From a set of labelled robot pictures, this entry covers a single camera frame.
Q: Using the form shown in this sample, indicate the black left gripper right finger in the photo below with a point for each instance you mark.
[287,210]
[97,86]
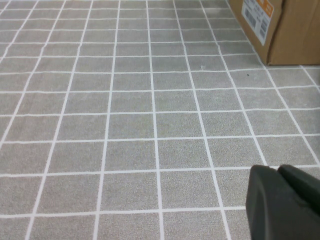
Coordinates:
[302,187]

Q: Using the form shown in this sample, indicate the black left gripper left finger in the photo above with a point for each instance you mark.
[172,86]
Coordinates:
[275,215]

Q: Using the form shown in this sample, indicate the brown cardboard shoe box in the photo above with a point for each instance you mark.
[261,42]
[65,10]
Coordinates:
[292,32]

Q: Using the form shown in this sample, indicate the grey white-grid tablecloth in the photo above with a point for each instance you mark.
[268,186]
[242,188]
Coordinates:
[140,125]

